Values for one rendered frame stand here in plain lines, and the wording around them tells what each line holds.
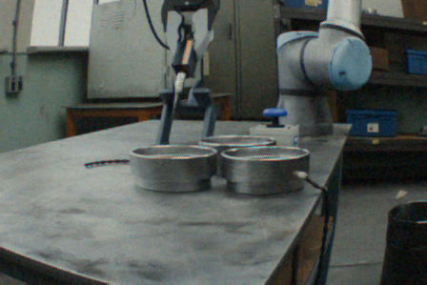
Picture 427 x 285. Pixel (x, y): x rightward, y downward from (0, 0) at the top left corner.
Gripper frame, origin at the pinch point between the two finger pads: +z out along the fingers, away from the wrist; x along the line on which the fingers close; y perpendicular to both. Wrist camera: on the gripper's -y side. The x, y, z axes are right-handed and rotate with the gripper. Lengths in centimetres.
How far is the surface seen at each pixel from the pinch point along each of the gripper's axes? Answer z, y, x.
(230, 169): 14.4, -25.0, -13.9
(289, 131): 12.1, 1.2, -16.3
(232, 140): 13.2, -5.7, -9.0
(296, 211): 17.4, -32.8, -22.8
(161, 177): 15.4, -27.4, -6.8
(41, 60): -14, 148, 146
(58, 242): 18, -51, -6
